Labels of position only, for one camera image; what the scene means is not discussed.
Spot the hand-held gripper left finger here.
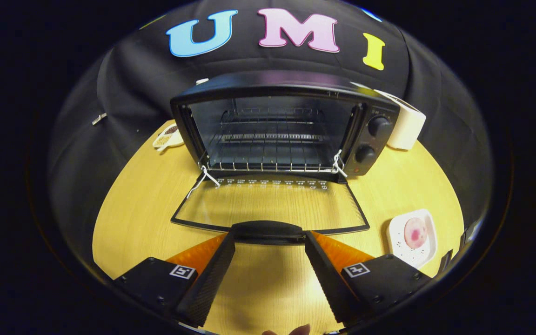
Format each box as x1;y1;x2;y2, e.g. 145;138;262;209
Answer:
114;231;236;328

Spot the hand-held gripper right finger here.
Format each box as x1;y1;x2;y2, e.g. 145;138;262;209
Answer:
304;230;431;325

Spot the white rectangular plate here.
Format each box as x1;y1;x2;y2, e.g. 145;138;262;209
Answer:
387;208;437;269

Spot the pink meat slice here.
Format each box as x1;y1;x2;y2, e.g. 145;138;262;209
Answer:
404;217;429;249

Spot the black toaster oven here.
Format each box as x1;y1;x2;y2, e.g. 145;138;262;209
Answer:
169;70;401;246

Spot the cream white toaster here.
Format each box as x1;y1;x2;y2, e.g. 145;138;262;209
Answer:
374;89;427;151

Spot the divided snack dish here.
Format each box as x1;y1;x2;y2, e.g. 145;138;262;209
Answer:
152;123;185;152

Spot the white string tie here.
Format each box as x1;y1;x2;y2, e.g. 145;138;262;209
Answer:
332;150;348;177
187;165;221;200

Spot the toaster oven wire rack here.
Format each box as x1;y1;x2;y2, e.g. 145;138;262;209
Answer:
201;108;343;172

